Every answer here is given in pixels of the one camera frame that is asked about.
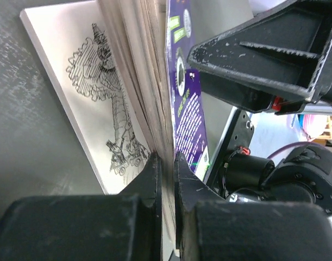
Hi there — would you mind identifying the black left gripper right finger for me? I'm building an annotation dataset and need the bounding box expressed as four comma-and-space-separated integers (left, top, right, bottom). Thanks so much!
173, 152, 332, 260

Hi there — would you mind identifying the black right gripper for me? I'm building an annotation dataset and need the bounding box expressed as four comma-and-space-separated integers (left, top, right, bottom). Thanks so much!
187, 1, 332, 115

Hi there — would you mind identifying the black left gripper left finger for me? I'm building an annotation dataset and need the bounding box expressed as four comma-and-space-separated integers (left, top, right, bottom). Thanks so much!
0, 153, 162, 260

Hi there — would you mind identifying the purple card packet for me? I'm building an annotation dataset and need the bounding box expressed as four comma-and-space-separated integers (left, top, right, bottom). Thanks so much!
20, 0, 210, 243

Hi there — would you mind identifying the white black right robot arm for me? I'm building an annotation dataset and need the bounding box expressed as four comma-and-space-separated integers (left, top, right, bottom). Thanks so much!
187, 1, 332, 215

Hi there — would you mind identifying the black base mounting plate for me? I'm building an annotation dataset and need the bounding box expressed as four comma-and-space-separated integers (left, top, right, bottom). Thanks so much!
203, 107, 255, 187

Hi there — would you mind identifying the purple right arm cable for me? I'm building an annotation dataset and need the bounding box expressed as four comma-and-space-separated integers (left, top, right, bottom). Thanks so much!
267, 141, 318, 160

